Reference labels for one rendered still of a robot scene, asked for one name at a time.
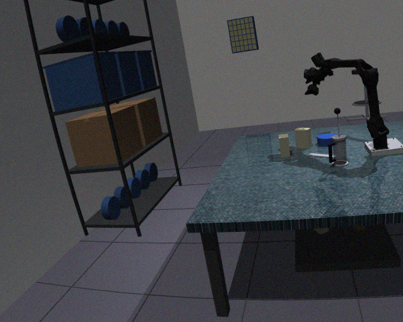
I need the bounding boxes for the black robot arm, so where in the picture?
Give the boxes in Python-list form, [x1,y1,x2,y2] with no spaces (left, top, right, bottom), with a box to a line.
[304,53,389,150]

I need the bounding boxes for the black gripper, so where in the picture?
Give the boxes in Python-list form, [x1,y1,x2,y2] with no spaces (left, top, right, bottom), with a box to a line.
[305,69,324,96]

